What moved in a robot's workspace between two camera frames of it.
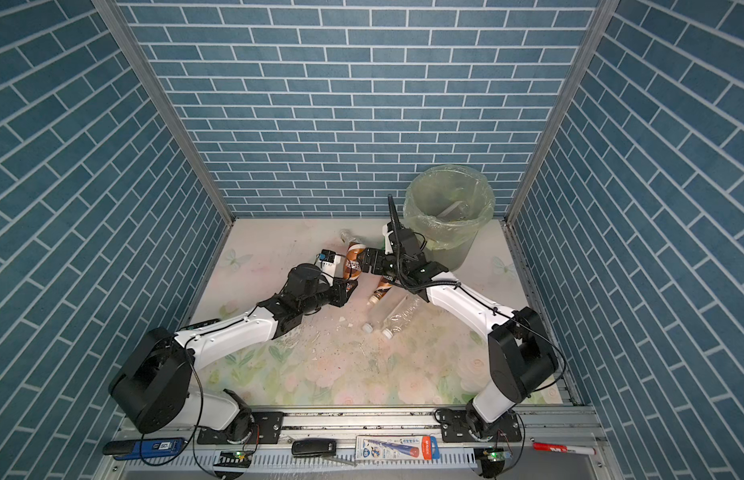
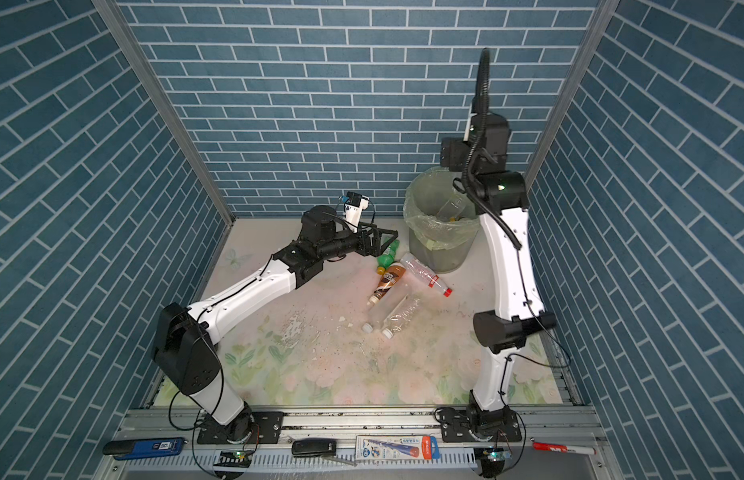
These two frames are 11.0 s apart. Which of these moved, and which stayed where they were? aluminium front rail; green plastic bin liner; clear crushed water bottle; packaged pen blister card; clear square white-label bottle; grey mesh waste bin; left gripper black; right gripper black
Moved: right gripper black; clear square white-label bottle; left gripper black
Stayed: green plastic bin liner; clear crushed water bottle; grey mesh waste bin; packaged pen blister card; aluminium front rail
